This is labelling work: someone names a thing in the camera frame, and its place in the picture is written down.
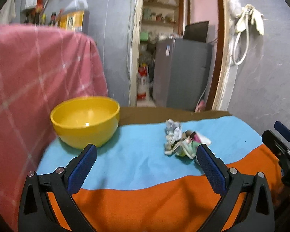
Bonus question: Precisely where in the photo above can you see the silver foil wrapper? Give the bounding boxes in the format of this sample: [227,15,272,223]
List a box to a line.
[165,119,182,140]

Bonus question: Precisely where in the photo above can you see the wooden shelf unit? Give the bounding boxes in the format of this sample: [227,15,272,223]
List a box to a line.
[141,0,184,37]

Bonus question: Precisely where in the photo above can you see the green box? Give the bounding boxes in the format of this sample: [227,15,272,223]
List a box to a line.
[140,32,149,41]

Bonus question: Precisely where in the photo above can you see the pink plaid cloth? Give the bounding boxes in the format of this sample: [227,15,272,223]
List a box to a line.
[0,24,108,230]

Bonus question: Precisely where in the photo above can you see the yellow plastic bowl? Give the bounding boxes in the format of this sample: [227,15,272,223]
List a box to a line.
[50,96,120,149]

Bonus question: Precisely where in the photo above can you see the large oil jug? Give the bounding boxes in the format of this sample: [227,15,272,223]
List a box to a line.
[58,0,90,34]

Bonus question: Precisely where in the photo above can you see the white hose with gloves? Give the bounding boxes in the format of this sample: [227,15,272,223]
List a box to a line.
[231,4,265,66]

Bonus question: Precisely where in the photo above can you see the colourful wrapper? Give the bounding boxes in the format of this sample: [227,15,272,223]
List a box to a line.
[164,130,212,159]

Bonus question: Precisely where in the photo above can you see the red white sack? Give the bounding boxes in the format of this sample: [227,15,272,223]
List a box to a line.
[137,63,149,101]

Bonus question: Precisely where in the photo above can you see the dark sauce bottles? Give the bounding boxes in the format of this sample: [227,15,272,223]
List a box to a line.
[23,0,50,26]

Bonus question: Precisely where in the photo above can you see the black monitor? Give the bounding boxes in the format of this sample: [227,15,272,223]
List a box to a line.
[183,21,209,43]

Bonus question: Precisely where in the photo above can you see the grey refrigerator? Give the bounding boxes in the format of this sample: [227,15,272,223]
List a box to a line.
[152,38,212,111]

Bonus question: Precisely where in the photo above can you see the white hanging towel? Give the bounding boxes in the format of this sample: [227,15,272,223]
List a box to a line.
[0,0,16,24]

